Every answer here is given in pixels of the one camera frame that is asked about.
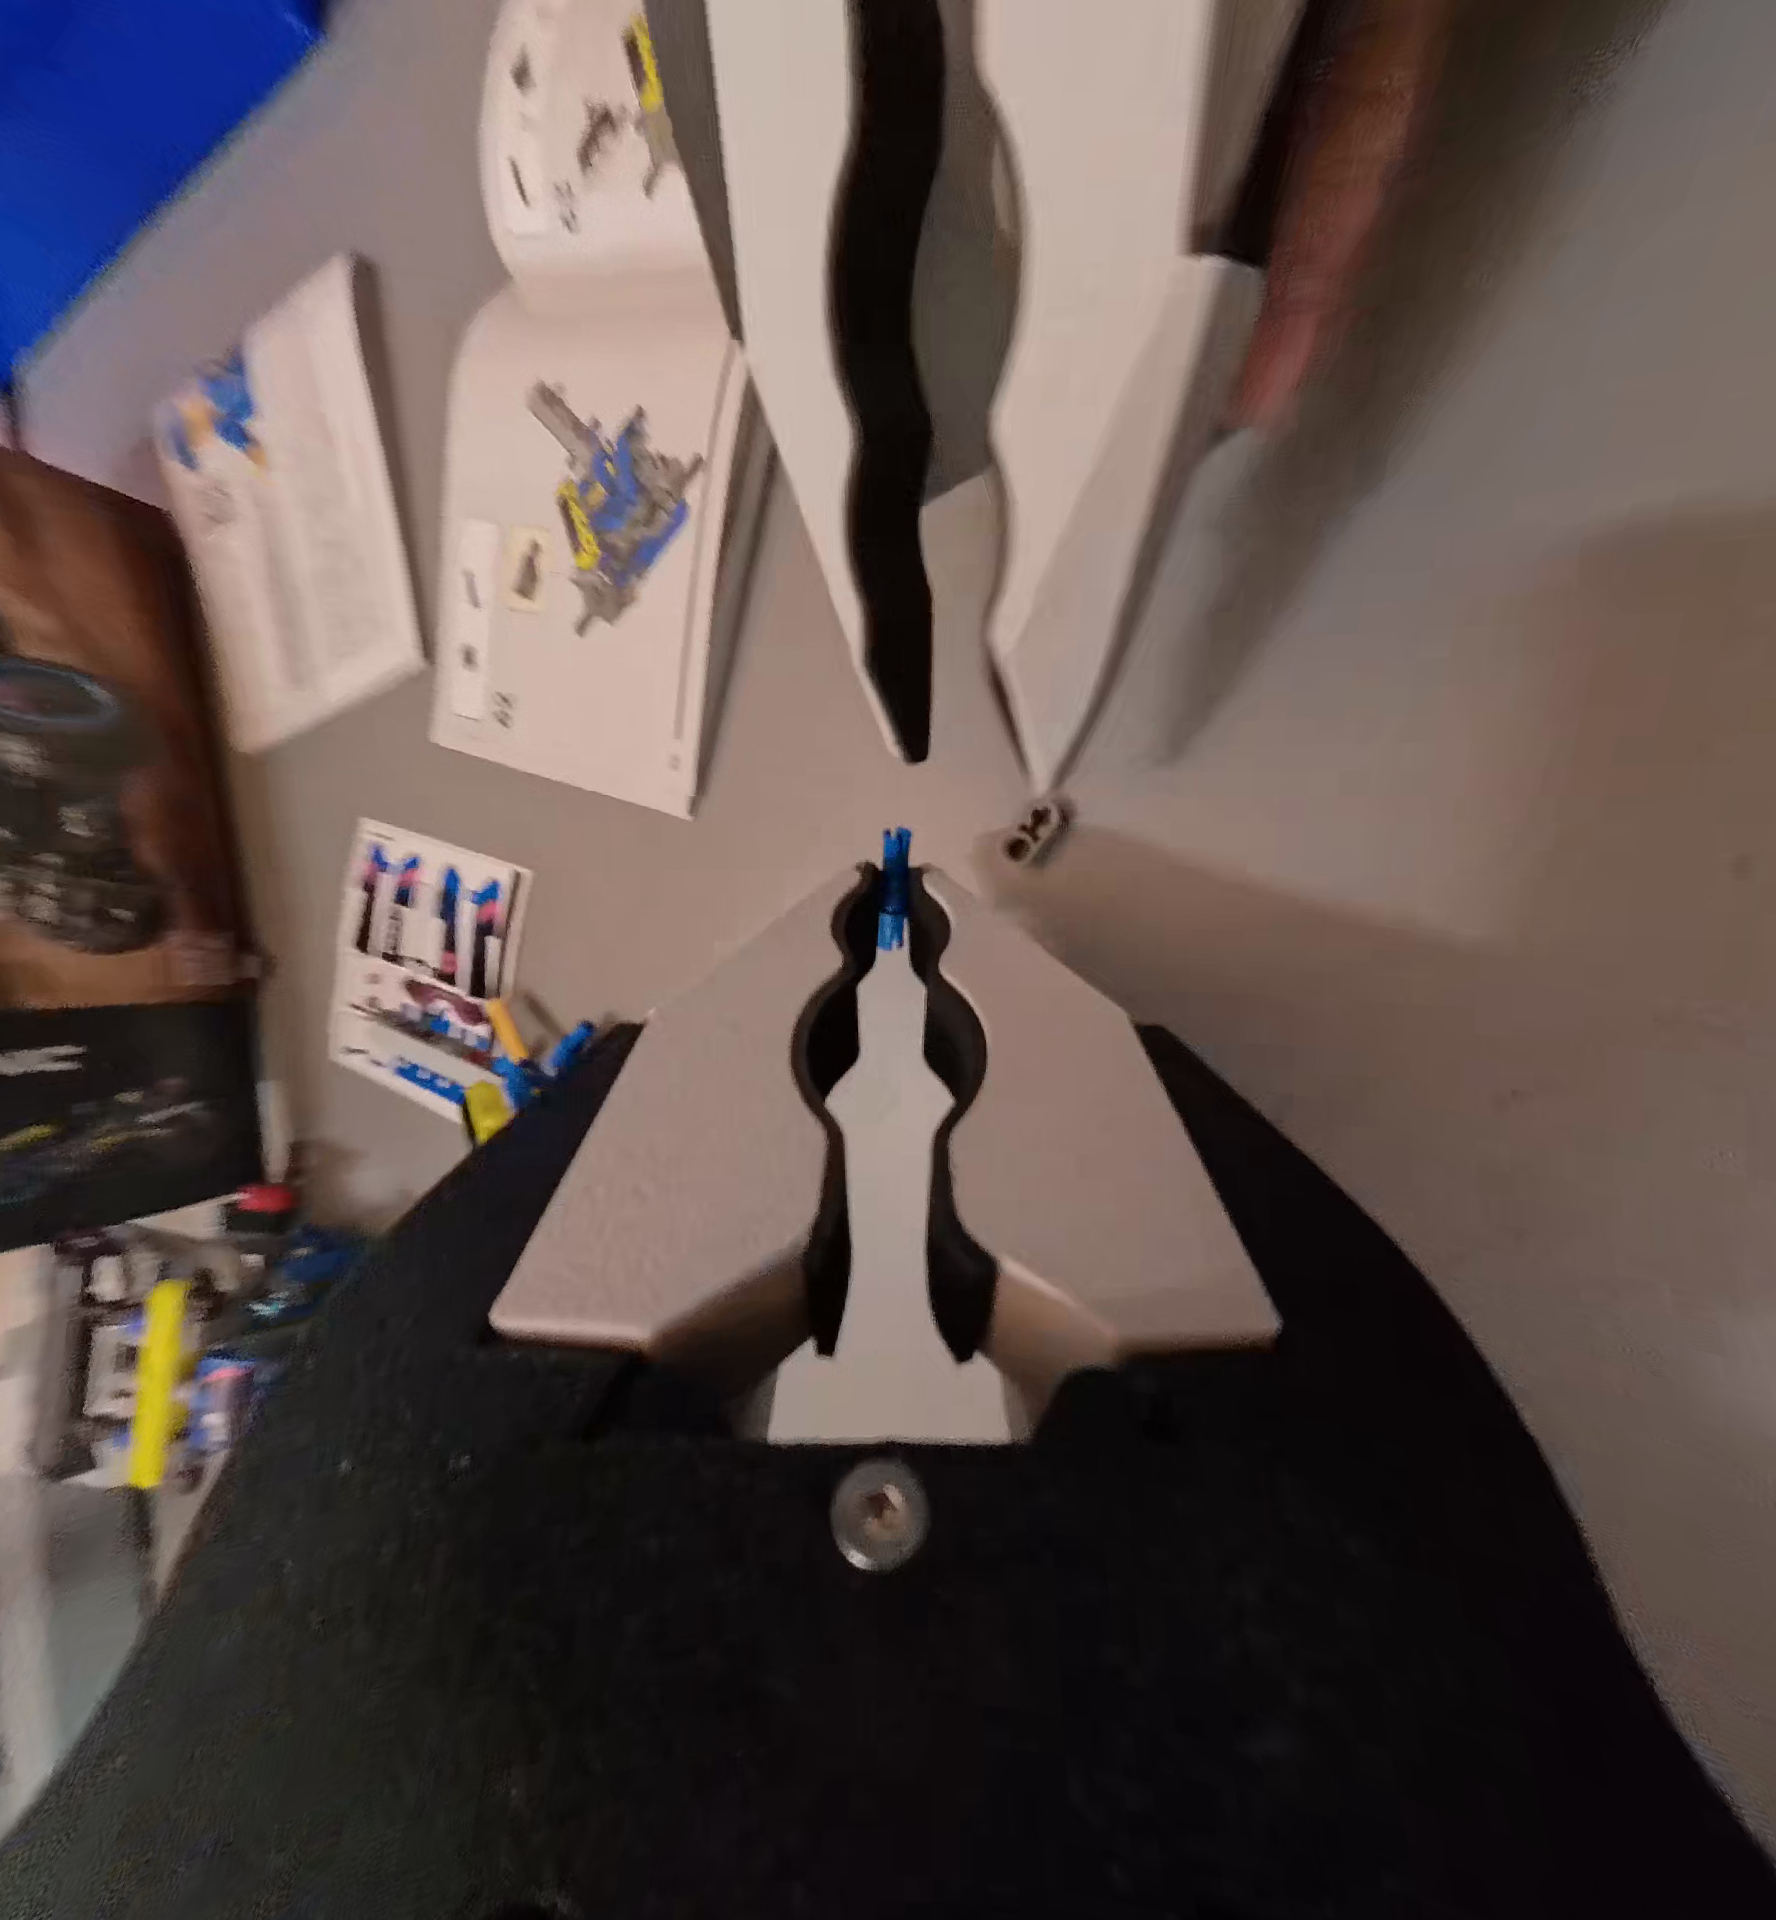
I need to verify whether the monster truck lego box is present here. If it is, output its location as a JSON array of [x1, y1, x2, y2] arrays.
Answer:
[[0, 387, 264, 1272]]

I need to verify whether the lego sticker sheet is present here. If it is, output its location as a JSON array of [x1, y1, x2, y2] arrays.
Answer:
[[327, 817, 531, 1123]]

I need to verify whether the large blue plastic bin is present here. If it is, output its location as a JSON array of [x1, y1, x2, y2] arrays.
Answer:
[[0, 0, 327, 398]]

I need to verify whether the blue and yellow LEGO assembly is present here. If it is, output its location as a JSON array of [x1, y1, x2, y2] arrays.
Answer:
[[45, 1176, 380, 1495]]

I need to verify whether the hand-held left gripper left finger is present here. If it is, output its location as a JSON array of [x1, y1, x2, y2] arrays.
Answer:
[[486, 862, 889, 1434]]

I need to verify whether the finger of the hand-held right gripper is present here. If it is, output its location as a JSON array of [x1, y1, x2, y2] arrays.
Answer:
[[969, 0, 1300, 794], [645, 0, 949, 768]]

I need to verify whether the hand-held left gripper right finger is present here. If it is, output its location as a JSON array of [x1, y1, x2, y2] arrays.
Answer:
[[911, 862, 1282, 1434]]

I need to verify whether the person's right hand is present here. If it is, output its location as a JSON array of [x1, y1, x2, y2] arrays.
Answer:
[[1225, 0, 1453, 439]]

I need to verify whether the open lego instruction booklet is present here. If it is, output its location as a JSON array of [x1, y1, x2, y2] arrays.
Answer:
[[427, 0, 756, 821]]

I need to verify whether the thin white text leaflet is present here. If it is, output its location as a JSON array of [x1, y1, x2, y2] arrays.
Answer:
[[149, 251, 427, 755]]

